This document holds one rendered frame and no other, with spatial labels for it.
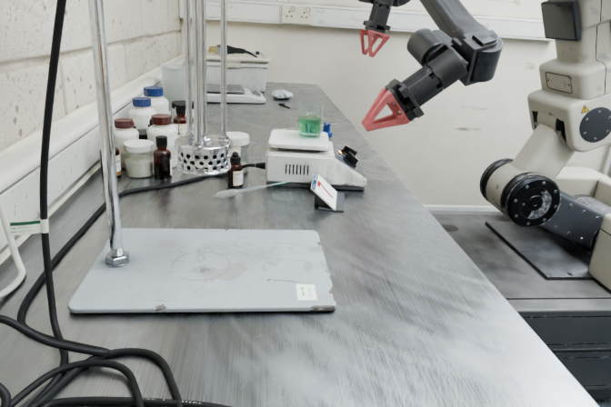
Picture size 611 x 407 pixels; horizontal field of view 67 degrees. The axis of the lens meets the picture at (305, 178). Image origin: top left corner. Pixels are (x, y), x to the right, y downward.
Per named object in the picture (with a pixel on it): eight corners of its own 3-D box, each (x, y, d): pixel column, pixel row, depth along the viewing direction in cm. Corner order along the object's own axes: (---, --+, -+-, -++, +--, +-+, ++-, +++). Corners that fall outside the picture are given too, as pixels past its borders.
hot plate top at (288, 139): (326, 135, 99) (327, 132, 99) (329, 151, 88) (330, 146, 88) (272, 133, 99) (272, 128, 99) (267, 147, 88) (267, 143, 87)
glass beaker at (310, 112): (291, 135, 95) (293, 97, 93) (314, 134, 98) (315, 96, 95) (305, 143, 90) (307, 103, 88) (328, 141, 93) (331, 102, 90)
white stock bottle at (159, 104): (151, 143, 115) (148, 90, 110) (135, 136, 119) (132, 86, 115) (175, 138, 120) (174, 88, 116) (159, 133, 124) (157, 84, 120)
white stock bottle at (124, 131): (137, 161, 100) (135, 115, 97) (143, 168, 96) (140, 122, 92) (110, 163, 98) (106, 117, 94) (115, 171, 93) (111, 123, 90)
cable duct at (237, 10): (550, 41, 241) (555, 21, 237) (557, 41, 235) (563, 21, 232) (180, 18, 219) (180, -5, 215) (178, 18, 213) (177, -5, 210)
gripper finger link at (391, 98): (355, 116, 82) (400, 84, 80) (352, 109, 89) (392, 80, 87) (376, 145, 84) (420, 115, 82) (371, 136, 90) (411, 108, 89)
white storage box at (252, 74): (263, 81, 232) (264, 52, 228) (269, 93, 198) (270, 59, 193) (201, 79, 227) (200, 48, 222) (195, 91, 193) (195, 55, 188)
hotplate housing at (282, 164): (358, 172, 103) (362, 136, 100) (365, 193, 90) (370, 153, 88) (259, 165, 102) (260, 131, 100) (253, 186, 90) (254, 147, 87)
